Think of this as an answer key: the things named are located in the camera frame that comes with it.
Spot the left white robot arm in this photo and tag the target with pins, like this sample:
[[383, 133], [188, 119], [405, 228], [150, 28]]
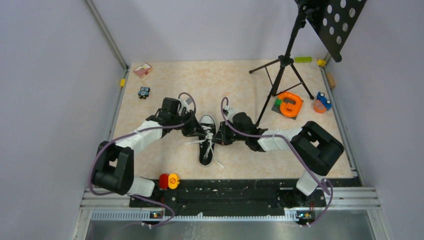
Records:
[[113, 166]]

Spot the orange ring toy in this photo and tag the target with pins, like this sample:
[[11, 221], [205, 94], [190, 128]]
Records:
[[288, 104]]

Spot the yellow corner block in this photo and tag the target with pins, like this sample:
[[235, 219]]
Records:
[[321, 62]]

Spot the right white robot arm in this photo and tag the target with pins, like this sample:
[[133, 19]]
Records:
[[315, 148]]

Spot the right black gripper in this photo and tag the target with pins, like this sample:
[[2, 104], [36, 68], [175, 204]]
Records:
[[221, 137]]

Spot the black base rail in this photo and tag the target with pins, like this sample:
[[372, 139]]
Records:
[[236, 197]]

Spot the wooden block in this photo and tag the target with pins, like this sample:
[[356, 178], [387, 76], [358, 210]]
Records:
[[331, 81]]

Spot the green block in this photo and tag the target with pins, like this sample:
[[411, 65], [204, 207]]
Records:
[[304, 59]]

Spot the pink red box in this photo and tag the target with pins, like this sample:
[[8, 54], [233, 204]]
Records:
[[142, 70]]

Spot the white cable duct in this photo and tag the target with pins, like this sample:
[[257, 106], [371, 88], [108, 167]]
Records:
[[122, 215]]

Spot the blue owl toy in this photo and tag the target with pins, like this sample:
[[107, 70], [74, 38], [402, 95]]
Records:
[[144, 92]]

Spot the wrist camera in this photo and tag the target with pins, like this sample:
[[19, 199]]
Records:
[[185, 105], [229, 113]]

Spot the black white canvas sneaker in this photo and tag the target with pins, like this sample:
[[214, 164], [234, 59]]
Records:
[[207, 120]]

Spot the red yellow emergency button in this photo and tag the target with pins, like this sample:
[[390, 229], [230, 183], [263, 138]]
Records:
[[168, 181]]

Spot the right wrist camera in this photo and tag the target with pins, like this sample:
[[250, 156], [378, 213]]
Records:
[[229, 113]]

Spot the blue orange toy car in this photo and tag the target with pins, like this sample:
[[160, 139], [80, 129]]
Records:
[[322, 103]]

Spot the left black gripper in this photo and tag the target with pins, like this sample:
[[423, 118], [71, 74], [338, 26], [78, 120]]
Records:
[[194, 128]]

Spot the white shoelace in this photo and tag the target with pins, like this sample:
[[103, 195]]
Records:
[[206, 145]]

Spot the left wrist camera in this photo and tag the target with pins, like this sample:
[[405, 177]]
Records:
[[185, 105]]

